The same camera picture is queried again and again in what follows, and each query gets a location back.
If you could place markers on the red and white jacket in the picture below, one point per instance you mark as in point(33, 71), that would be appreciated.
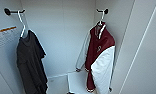
point(100, 60)

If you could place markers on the orange label strip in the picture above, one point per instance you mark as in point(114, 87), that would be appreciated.
point(4, 30)

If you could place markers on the black hanging garment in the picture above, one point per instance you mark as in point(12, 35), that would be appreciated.
point(30, 63)

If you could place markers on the white clothes hanger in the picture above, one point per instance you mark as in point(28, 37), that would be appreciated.
point(23, 25)
point(101, 18)

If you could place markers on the white wardrobe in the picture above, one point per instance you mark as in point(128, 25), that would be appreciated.
point(70, 40)

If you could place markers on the white printed label sheet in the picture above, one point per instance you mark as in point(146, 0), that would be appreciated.
point(4, 40)

